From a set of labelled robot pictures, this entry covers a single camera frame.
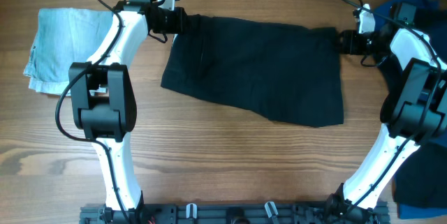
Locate dark garment in pile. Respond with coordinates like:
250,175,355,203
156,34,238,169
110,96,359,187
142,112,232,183
393,8,446,209

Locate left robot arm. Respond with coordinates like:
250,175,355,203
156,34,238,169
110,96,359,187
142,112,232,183
63,0,187,223

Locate black shorts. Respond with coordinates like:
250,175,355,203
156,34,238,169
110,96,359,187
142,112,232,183
161,15,344,127

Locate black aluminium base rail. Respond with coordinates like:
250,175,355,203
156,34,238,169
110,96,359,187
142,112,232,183
79,202,391,224

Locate folded light blue denim shorts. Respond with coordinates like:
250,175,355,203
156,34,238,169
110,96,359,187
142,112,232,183
24,8,112,95

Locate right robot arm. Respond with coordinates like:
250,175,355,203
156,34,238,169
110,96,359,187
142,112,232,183
323,20,446,223

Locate blue garment in pile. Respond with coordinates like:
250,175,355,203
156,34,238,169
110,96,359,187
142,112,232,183
374,0,446,219

